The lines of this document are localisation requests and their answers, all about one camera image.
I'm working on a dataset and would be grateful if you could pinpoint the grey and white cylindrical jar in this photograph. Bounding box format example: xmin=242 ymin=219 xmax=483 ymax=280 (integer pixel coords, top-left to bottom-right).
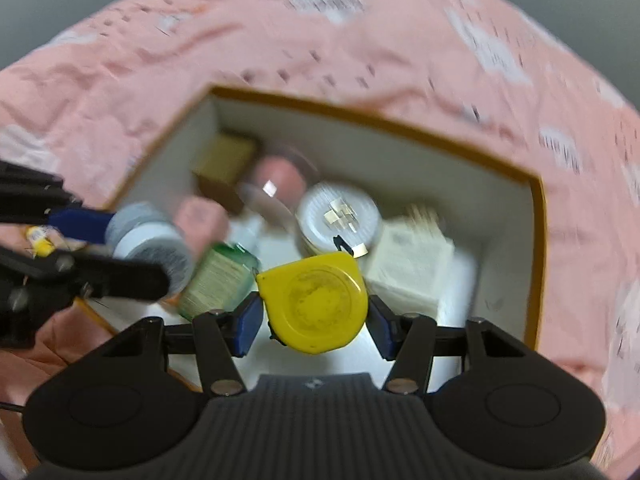
xmin=105 ymin=201 xmax=196 ymax=297

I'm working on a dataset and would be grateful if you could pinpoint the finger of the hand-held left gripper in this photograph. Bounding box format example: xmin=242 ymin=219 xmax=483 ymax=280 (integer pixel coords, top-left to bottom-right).
xmin=0 ymin=246 xmax=171 ymax=351
xmin=0 ymin=160 xmax=116 ymax=246

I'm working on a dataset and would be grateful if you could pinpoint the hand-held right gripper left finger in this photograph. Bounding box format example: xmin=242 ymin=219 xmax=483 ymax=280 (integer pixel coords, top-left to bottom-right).
xmin=102 ymin=292 xmax=264 ymax=396

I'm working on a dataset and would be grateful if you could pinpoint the small yellow bottle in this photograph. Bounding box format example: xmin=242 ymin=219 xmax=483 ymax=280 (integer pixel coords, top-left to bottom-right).
xmin=25 ymin=225 xmax=63 ymax=259

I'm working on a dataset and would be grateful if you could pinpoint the green glass bottle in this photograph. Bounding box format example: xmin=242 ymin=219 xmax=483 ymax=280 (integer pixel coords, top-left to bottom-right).
xmin=177 ymin=242 xmax=262 ymax=322

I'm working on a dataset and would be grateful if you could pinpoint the yellow tape measure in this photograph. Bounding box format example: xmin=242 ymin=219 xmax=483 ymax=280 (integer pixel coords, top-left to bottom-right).
xmin=256 ymin=252 xmax=369 ymax=356

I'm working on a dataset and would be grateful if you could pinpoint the orange-edged cardboard box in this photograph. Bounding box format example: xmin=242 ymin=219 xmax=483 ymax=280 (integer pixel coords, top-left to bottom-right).
xmin=75 ymin=85 xmax=548 ymax=397

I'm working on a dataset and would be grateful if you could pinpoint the pink foam block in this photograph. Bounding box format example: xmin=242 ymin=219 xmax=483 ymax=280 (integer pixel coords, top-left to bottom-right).
xmin=175 ymin=195 xmax=231 ymax=261

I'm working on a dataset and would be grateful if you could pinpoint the printed pink blanket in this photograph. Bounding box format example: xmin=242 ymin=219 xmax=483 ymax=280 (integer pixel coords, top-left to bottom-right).
xmin=0 ymin=0 xmax=640 ymax=478

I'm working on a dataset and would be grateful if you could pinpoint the beige drawstring pouch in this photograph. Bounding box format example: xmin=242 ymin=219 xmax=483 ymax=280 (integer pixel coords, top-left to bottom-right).
xmin=402 ymin=203 xmax=446 ymax=231

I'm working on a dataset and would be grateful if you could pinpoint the small brown box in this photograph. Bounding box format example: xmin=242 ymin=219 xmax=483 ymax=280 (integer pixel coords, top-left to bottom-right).
xmin=192 ymin=132 xmax=259 ymax=197

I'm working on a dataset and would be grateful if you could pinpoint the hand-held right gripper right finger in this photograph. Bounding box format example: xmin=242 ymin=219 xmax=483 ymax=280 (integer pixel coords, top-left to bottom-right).
xmin=367 ymin=294 xmax=538 ymax=395

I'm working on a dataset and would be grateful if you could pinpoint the white box with label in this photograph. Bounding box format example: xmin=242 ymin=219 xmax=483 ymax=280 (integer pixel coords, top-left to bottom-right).
xmin=365 ymin=215 xmax=456 ymax=317

